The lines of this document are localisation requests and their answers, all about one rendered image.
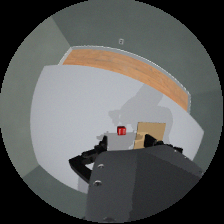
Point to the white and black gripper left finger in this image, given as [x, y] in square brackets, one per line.
[78, 163]

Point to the tan square mat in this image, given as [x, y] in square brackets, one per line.
[156, 130]

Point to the red die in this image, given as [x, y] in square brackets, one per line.
[121, 130]

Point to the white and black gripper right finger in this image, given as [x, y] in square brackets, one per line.
[150, 141]

